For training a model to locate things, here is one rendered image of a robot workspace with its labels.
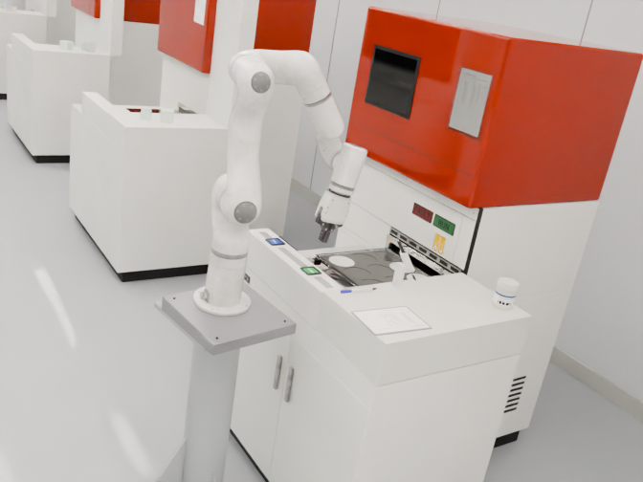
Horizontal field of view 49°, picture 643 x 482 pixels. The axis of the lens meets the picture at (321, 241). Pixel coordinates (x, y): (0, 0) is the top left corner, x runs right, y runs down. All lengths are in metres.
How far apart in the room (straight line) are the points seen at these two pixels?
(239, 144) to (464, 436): 1.26
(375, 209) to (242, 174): 1.07
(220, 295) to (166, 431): 1.05
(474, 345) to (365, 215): 1.01
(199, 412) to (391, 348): 0.76
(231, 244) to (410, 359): 0.65
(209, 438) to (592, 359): 2.41
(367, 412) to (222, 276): 0.62
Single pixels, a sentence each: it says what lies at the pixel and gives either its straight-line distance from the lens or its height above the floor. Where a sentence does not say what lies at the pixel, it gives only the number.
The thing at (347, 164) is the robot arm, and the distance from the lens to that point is 2.24.
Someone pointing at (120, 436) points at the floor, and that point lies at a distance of 3.15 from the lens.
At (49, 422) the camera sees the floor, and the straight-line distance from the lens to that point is 3.25.
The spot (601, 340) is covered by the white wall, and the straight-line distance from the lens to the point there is 4.18.
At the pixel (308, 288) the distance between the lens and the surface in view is 2.36.
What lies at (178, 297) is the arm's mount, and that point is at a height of 0.87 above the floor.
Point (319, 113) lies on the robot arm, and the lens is 2.15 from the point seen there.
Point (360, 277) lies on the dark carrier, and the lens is 2.60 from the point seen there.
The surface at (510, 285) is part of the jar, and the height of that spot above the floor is 1.06.
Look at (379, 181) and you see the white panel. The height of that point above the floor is 1.13.
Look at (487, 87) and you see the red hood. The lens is 2.50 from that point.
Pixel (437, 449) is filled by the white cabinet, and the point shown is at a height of 0.50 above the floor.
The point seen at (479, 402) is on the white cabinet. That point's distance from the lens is 2.51.
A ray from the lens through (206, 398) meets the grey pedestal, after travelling 2.45.
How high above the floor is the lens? 1.93
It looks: 21 degrees down
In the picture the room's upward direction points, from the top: 9 degrees clockwise
